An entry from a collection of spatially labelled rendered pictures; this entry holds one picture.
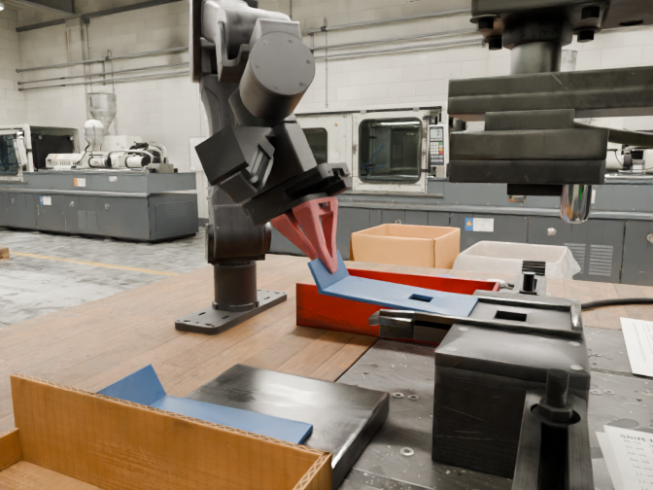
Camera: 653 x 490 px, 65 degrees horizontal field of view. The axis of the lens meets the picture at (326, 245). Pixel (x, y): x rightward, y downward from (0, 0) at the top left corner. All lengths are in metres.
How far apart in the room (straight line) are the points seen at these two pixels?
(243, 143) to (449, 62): 6.83
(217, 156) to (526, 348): 0.29
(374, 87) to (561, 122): 7.15
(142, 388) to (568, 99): 0.39
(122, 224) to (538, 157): 7.36
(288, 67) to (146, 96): 9.66
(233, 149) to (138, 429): 0.22
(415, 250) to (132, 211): 5.30
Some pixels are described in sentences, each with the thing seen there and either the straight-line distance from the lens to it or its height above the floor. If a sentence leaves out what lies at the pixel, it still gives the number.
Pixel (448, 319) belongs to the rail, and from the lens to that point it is 0.45.
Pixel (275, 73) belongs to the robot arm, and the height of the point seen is 1.19.
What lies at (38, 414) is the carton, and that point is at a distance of 0.43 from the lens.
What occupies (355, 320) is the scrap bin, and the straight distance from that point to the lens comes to 0.66.
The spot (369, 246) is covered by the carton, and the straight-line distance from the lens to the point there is 2.83.
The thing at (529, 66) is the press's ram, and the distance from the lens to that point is 0.44.
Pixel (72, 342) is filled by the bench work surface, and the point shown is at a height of 0.90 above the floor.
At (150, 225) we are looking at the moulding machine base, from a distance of 7.28.
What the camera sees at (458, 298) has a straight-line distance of 0.51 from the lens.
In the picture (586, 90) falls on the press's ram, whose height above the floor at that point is 1.17.
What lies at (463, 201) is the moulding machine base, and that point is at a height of 0.75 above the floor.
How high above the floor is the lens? 1.12
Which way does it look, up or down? 9 degrees down
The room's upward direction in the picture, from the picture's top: straight up
